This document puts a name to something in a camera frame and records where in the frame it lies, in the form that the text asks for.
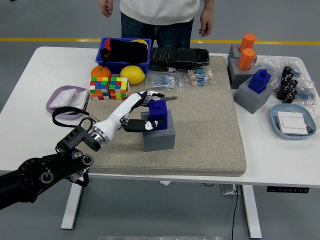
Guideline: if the blue square seal with knob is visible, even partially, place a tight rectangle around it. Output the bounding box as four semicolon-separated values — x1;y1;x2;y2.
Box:
247;68;272;95
148;99;169;131

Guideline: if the grey box under table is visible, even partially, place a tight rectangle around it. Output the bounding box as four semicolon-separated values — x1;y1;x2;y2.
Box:
219;184;242;196

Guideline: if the clear bag of resistors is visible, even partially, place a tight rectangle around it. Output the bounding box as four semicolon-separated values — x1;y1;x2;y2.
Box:
144;70;185;94
179;67;215;88

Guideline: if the black power cable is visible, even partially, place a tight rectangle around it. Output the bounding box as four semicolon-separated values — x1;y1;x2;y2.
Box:
231;184;240;240

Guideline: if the white table leg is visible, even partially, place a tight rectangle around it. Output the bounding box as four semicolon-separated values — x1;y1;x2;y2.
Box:
60;176;85;230
241;184;263;240

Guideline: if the blue-grey tray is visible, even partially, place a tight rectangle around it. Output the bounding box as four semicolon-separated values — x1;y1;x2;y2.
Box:
270;103;317;140

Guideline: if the blue plastic bin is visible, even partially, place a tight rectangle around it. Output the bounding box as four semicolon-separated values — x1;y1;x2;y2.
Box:
95;37;153;75

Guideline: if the grey seal holder block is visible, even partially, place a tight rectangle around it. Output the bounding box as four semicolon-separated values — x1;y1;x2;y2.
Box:
140;109;176;152
227;44;258;63
226;58;256;90
234;76;275;115

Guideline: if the person's left hand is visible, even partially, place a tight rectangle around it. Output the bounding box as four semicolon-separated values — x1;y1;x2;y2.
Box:
198;11;215;38

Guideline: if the person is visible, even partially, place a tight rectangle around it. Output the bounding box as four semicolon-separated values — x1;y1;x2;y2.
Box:
119;0;201;48

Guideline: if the multicolour puzzle cube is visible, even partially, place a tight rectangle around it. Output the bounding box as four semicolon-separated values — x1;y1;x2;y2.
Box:
108;76;131;101
89;76;111;101

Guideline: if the white wall switch panel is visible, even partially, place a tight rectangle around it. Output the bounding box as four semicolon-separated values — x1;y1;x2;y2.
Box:
48;88;78;109
64;89;90;113
277;111;308;136

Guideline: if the purple tray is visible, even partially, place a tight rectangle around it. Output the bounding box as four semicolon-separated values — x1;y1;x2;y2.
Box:
45;85;91;121

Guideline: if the black cloth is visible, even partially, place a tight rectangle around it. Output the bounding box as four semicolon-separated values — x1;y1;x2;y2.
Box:
99;37;149;63

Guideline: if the grey-brown fabric mat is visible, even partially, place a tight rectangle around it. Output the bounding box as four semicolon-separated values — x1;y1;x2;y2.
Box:
73;55;248;177

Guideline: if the black capacitors cluster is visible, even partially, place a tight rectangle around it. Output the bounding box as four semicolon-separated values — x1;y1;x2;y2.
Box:
276;65;299;104

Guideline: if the orange fruit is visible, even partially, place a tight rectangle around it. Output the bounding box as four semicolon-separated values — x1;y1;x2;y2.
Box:
90;65;113;81

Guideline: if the red strap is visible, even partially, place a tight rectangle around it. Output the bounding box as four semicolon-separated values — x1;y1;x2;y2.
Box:
103;39;112;60

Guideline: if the orange cylinder seal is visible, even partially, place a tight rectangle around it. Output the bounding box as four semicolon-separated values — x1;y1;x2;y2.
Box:
237;47;257;71
239;33;257;51

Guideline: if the yellow lemon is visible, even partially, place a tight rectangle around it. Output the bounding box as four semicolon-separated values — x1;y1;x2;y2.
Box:
119;65;146;85

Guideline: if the black table control panel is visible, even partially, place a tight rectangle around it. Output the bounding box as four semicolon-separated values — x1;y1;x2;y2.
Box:
266;186;310;194

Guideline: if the person's right hand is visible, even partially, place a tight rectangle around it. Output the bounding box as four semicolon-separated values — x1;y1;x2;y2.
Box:
98;0;114;18

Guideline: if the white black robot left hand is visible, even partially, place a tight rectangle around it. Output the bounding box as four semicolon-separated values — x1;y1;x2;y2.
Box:
94;90;166;145

